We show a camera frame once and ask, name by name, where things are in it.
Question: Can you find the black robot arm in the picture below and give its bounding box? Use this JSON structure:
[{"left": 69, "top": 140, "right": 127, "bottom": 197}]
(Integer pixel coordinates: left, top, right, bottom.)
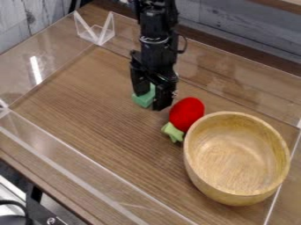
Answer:
[{"left": 130, "top": 0, "right": 189, "bottom": 111}]

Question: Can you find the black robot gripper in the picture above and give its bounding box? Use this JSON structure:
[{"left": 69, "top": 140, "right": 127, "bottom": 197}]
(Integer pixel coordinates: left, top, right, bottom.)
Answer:
[{"left": 131, "top": 36, "right": 180, "bottom": 111}]

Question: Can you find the clear acrylic corner bracket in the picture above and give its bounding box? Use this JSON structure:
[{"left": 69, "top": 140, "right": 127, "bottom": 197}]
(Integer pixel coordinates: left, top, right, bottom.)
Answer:
[{"left": 73, "top": 11, "right": 115, "bottom": 46}]

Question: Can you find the black cable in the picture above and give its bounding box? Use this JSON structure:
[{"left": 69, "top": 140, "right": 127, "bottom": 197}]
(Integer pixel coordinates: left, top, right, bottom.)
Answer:
[{"left": 0, "top": 200, "right": 34, "bottom": 225}]

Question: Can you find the red plush strawberry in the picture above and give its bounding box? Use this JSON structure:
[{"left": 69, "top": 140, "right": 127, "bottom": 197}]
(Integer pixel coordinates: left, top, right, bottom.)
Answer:
[{"left": 161, "top": 97, "right": 205, "bottom": 142}]

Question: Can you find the green rectangular block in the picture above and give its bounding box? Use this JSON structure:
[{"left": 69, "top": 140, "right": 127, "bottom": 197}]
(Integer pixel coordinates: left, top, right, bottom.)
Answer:
[{"left": 131, "top": 84, "right": 156, "bottom": 108}]

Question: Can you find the brown wooden bowl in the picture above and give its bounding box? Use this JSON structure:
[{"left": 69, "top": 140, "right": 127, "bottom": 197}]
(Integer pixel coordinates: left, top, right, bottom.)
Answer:
[{"left": 184, "top": 112, "right": 291, "bottom": 207}]

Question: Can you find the black metal table frame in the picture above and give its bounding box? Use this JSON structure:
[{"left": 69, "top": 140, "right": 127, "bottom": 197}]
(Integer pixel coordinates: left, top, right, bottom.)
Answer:
[{"left": 26, "top": 184, "right": 69, "bottom": 225}]

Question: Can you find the clear acrylic tray wall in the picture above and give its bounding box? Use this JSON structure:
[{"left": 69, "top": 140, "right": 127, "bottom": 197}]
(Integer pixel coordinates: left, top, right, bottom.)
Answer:
[{"left": 0, "top": 6, "right": 301, "bottom": 225}]

